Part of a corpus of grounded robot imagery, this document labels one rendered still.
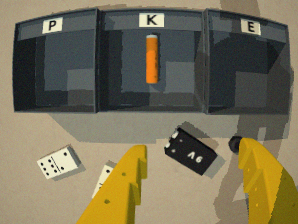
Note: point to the black nine-volt battery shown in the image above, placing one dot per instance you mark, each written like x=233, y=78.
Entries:
x=189, y=151

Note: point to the dark grey three-compartment bin rack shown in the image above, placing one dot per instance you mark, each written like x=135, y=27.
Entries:
x=54, y=70

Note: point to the orange battery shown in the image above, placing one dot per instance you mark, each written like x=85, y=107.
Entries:
x=152, y=58

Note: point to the dark grey hex nut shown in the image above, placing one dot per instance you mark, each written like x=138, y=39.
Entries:
x=234, y=144

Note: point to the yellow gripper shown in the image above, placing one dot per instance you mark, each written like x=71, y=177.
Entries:
x=273, y=197

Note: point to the white domino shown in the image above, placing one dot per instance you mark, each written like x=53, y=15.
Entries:
x=105, y=173
x=58, y=162

